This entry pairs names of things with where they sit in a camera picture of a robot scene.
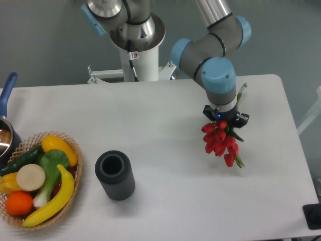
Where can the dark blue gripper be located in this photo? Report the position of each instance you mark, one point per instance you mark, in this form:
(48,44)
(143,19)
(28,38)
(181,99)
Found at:
(239,120)

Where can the red tulip bouquet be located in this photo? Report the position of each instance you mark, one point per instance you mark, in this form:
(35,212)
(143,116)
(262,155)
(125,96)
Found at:
(220,139)

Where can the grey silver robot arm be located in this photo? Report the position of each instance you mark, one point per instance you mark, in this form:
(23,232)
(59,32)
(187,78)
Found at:
(204,61)

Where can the dark grey ribbed vase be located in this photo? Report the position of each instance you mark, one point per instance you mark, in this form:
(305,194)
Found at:
(114,172)

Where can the black device at edge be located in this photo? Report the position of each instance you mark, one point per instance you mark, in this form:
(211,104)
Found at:
(312,215)

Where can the red fruit in basket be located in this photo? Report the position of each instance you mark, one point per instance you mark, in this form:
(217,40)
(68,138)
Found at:
(71,170)

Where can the yellow banana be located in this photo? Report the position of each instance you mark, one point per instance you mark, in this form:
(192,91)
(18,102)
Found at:
(57,203)

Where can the yellow squash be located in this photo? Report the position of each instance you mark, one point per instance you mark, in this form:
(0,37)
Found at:
(52,142)

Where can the green bok choy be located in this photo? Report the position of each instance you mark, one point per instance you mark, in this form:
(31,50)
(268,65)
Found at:
(48,162)

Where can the woven wicker basket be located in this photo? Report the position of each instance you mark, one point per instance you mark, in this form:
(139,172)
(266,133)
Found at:
(27,145)

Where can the green cucumber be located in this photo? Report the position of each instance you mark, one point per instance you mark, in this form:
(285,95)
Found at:
(29,157)

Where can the beige round disc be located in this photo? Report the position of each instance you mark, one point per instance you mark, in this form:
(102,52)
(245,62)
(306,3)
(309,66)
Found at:
(30,177)

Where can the orange fruit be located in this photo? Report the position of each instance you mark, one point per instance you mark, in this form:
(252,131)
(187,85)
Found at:
(19,203)

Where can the yellow bell pepper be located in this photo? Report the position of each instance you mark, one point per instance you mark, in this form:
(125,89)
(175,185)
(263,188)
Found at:
(9,184)

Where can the white clamp bracket right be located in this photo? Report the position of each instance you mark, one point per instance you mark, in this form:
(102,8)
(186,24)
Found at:
(167,72)

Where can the white clamp bracket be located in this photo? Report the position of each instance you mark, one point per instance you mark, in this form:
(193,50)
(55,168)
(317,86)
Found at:
(108,76)
(167,72)

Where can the white frame at right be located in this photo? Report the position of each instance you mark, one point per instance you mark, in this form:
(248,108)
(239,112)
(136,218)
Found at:
(310,115)

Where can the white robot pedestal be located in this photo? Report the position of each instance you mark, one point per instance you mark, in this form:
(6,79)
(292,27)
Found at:
(138,47)

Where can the white clamp bracket left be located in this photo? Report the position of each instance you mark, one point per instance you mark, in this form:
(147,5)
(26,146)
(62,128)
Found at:
(108,76)

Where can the blue handled saucepan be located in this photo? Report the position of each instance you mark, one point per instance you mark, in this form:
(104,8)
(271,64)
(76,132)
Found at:
(10,140)

